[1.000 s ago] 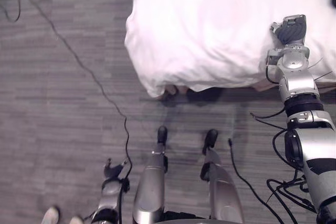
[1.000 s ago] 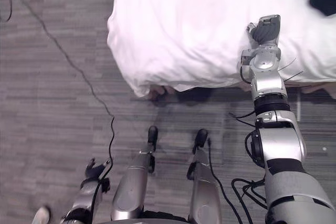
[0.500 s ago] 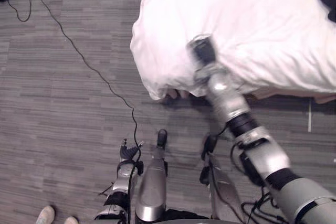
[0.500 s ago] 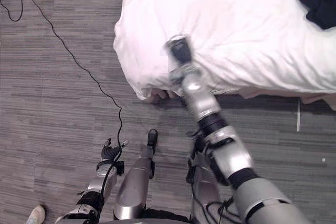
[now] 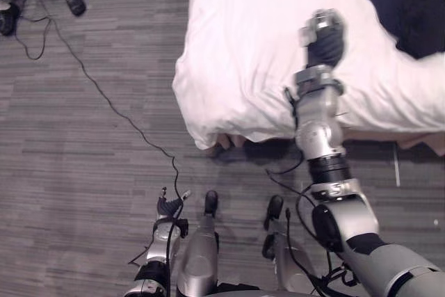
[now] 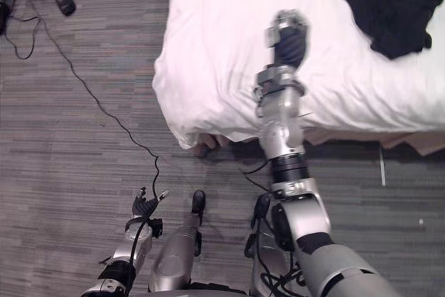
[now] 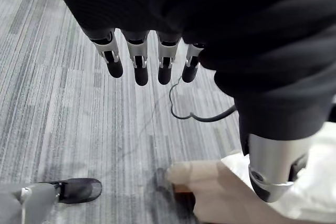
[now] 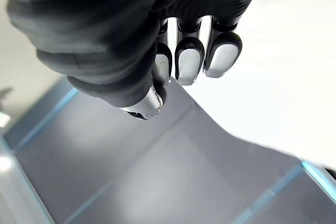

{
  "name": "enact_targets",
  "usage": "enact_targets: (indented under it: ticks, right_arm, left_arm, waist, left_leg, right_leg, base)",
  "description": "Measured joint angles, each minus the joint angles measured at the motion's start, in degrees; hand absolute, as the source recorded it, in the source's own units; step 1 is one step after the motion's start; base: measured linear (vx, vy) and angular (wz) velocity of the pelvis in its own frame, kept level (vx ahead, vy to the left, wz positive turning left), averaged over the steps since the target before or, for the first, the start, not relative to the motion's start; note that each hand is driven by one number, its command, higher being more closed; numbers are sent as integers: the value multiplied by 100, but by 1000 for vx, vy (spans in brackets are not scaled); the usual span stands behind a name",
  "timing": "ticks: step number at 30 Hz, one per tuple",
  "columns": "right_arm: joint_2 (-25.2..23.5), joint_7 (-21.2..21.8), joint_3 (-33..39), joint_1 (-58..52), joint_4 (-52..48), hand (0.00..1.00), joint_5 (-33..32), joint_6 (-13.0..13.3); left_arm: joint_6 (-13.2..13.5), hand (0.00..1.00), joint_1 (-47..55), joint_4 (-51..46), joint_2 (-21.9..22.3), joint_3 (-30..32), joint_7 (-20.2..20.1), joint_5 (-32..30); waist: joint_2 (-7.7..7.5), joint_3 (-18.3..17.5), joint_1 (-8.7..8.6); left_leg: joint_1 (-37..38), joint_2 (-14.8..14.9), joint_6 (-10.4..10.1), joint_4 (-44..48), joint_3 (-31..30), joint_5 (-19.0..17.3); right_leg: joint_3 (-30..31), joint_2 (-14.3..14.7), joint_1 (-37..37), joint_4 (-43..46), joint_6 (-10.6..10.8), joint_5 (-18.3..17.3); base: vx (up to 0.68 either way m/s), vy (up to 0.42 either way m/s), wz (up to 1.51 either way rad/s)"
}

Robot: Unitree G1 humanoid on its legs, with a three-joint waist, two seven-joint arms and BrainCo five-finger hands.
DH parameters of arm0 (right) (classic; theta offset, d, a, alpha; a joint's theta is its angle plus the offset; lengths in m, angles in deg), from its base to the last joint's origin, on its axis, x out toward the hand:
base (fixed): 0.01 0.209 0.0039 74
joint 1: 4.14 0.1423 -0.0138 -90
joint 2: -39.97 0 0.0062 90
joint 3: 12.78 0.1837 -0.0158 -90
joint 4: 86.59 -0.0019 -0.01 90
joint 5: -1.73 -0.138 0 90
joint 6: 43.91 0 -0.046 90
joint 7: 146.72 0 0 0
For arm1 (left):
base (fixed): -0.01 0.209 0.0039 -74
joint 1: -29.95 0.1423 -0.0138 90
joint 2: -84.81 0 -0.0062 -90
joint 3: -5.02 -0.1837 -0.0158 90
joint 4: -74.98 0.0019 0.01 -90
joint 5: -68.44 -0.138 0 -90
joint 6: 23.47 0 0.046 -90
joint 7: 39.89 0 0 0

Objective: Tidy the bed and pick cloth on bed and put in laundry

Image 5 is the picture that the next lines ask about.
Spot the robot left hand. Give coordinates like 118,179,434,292
158,188,192,223

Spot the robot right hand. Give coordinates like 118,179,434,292
298,8,349,68

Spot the white bed duvet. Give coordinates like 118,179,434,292
172,0,445,157

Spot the black cloth garment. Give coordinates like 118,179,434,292
364,0,445,61

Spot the robot left silver leg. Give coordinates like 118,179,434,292
175,190,220,297

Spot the long black floor cable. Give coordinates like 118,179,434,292
16,0,181,200

